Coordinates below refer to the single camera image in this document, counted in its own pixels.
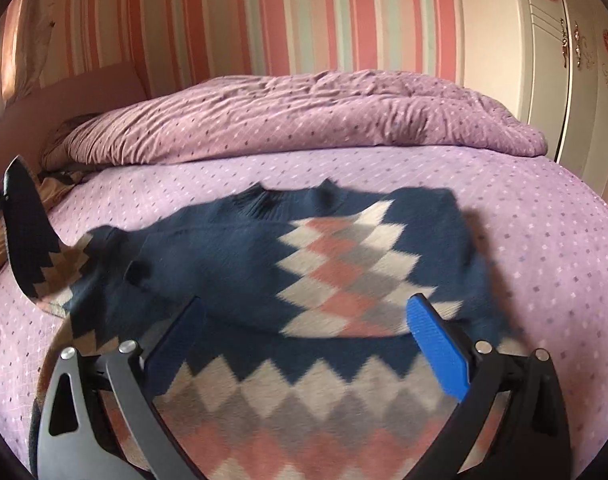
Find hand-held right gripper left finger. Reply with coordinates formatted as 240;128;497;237
36;296;207;480

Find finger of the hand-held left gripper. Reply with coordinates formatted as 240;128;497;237
3;155;74;312

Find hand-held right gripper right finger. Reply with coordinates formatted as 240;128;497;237
406;293;572;480

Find navy argyle knit sweater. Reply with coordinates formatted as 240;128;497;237
28;178;510;480

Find brown pillow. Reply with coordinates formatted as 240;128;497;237
40;113;105;172

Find pink headboard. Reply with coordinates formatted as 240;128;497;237
0;60;151;176

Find purple dotted bed sheet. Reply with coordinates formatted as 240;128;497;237
0;144;608;480

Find sheer curtain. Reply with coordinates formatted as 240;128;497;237
0;0;65;113

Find purple dotted duvet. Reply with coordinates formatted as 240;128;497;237
41;69;550;169

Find white wardrobe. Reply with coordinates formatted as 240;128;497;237
456;0;608;223

